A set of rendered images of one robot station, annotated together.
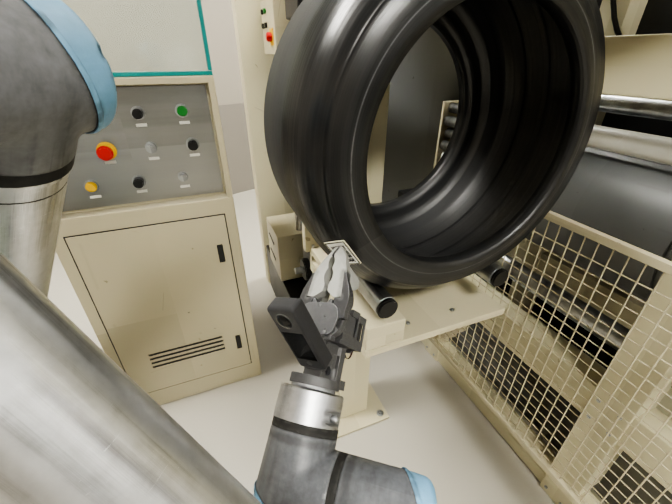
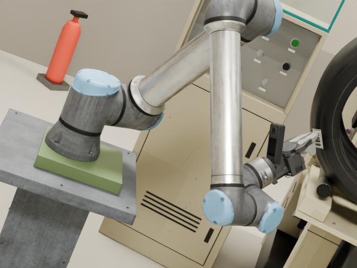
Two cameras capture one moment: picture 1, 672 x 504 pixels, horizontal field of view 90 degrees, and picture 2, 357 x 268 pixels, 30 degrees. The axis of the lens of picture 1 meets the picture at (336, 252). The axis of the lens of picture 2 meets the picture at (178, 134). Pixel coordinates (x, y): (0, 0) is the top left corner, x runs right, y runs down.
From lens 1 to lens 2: 160 cm
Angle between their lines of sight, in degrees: 29
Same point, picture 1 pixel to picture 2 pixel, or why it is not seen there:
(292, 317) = (277, 128)
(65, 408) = (236, 77)
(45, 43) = (272, 15)
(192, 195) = (262, 98)
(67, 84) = (269, 24)
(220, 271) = not seen: hidden behind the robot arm
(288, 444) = (244, 168)
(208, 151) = (293, 76)
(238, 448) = not seen: outside the picture
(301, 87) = (340, 58)
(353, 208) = (332, 116)
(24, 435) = (230, 75)
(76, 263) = not seen: hidden behind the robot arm
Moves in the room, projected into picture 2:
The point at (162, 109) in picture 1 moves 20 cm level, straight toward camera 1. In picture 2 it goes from (283, 36) to (281, 42)
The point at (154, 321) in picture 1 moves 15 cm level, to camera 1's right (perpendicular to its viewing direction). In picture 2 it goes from (171, 167) to (196, 185)
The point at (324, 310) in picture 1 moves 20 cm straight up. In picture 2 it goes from (290, 145) to (321, 85)
